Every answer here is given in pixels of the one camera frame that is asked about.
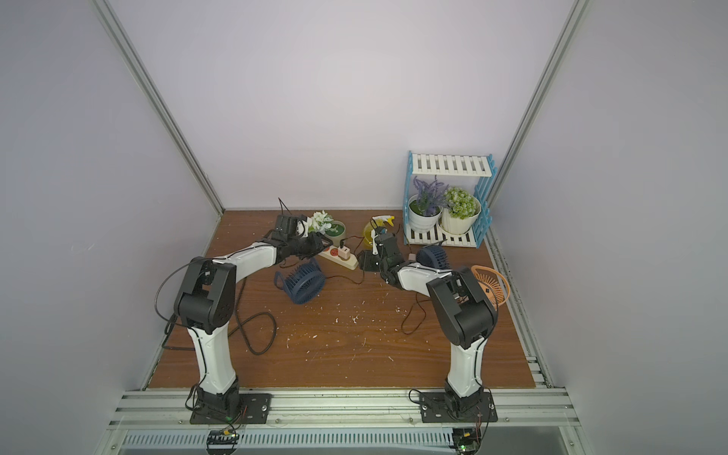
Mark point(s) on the orange desk fan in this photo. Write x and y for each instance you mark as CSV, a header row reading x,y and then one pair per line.
x,y
494,284

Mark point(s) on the white pot green plant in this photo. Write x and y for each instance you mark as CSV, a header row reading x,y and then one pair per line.
x,y
461,211

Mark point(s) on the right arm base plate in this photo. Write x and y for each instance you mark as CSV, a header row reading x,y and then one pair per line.
x,y
455,407

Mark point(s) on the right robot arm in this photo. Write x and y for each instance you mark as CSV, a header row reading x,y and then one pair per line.
x,y
467,317

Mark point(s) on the yellow spray bottle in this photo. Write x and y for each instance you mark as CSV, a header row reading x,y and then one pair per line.
x,y
370,229

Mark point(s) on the beige red power strip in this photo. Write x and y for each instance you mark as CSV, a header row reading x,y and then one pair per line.
x,y
332,254

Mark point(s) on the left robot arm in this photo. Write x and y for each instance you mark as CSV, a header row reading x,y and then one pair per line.
x,y
206,298

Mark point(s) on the aluminium rail frame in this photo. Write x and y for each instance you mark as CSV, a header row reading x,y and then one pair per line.
x,y
339,418

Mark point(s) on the beige pot white flowers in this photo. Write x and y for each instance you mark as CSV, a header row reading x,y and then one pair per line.
x,y
323,223

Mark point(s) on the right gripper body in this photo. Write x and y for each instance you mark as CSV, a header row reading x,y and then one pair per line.
x,y
384,245

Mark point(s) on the pink USB plug adapter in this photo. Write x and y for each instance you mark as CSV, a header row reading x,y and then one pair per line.
x,y
344,253

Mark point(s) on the dark blue desk fan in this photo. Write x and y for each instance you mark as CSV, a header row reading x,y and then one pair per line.
x,y
303,284

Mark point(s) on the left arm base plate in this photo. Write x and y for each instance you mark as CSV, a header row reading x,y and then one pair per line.
x,y
235,408

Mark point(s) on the white pot lavender plant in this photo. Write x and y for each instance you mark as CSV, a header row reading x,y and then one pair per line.
x,y
425,208

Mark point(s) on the blue white plant shelf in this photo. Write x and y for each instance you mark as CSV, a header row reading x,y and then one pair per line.
x,y
472,173

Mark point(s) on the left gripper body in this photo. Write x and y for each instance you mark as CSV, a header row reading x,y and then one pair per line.
x,y
315,242

